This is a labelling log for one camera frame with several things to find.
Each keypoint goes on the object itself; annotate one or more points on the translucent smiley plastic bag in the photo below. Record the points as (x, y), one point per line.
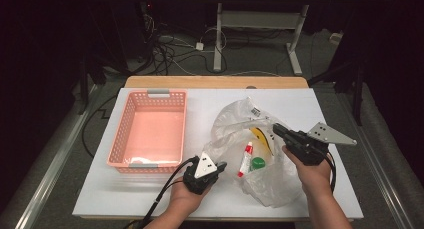
(230, 119)

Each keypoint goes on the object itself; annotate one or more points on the pink perforated plastic basket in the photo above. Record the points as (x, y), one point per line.
(150, 122)

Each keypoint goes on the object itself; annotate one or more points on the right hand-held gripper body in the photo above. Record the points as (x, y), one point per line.
(306, 149)

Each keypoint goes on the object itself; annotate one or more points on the person's right hand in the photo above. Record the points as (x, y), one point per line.
(315, 177)

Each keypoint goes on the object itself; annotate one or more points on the small white box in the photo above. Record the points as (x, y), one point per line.
(336, 38)

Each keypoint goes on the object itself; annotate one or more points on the person's left hand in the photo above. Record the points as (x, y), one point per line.
(186, 197)

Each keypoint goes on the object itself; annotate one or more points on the silver metal rail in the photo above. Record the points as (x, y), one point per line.
(380, 169)
(50, 169)

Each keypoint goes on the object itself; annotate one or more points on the black stand leg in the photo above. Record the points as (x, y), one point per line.
(357, 92)
(84, 85)

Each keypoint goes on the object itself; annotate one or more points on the grey metal frame desk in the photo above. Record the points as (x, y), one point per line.
(256, 19)

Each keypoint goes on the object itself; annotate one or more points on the white tube with red cap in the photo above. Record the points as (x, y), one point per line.
(246, 160)

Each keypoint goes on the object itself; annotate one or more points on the white power adapter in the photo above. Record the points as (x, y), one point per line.
(199, 46)

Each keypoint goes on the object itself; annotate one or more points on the green lid small jar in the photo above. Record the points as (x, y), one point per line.
(258, 163)

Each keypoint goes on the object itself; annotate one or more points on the white board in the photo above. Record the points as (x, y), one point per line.
(206, 99)

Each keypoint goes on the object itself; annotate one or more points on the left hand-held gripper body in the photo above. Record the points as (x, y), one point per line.
(201, 170)

